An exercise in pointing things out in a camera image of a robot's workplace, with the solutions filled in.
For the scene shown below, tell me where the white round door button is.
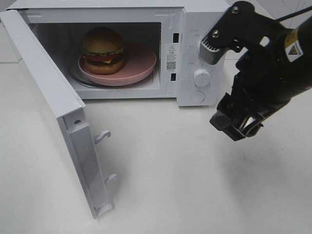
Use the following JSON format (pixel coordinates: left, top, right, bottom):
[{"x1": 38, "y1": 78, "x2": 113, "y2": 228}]
[{"x1": 190, "y1": 91, "x2": 205, "y2": 103}]

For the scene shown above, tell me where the white lower timer knob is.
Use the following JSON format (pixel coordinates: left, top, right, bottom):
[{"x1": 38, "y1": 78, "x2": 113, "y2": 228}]
[{"x1": 193, "y1": 69, "x2": 211, "y2": 87}]

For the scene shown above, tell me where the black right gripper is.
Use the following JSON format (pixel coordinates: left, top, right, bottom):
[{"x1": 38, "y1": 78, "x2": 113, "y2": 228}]
[{"x1": 197, "y1": 0, "x2": 312, "y2": 141}]

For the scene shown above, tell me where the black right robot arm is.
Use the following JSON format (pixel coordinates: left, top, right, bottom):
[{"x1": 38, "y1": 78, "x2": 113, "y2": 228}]
[{"x1": 199, "y1": 0, "x2": 312, "y2": 141}]

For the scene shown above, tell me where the white upper power knob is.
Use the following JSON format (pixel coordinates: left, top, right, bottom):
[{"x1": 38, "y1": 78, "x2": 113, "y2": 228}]
[{"x1": 196, "y1": 39, "x2": 201, "y2": 53}]

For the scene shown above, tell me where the pink round plate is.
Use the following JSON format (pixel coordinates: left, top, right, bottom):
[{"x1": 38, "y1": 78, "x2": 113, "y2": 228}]
[{"x1": 78, "y1": 42, "x2": 157, "y2": 86}]

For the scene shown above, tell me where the burger with lettuce and cheese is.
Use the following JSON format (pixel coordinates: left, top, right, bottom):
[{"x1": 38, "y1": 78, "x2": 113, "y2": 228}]
[{"x1": 81, "y1": 27, "x2": 125, "y2": 75}]

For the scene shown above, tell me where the glass microwave turntable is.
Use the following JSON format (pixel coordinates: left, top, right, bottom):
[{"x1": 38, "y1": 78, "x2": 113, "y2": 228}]
[{"x1": 69, "y1": 70, "x2": 160, "y2": 90}]

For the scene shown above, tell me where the white microwave oven body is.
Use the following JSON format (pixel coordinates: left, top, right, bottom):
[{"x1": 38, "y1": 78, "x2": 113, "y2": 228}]
[{"x1": 6, "y1": 0, "x2": 228, "y2": 106}]

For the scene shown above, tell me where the white microwave door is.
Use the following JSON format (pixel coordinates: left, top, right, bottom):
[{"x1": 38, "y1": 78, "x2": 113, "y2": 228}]
[{"x1": 0, "y1": 10, "x2": 116, "y2": 219}]

